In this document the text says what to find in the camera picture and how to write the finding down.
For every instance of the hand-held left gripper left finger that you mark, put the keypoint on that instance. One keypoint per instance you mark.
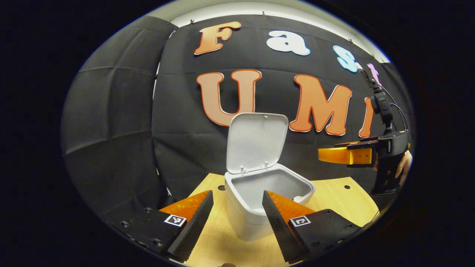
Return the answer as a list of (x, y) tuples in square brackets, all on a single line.
[(196, 226)]

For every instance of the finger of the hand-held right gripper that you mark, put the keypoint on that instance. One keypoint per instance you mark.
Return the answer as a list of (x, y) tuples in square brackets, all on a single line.
[(365, 142), (334, 155)]

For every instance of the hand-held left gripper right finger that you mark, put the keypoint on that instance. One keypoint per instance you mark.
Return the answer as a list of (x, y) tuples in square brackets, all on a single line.
[(278, 230)]

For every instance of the white desktop garbage bin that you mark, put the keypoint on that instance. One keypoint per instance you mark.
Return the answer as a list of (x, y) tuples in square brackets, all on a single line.
[(256, 141)]

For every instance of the wooden desktop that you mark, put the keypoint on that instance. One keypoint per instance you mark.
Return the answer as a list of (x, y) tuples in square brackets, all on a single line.
[(334, 200)]

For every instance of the black backdrop cloth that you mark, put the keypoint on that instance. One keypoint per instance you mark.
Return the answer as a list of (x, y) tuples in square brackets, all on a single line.
[(178, 111)]

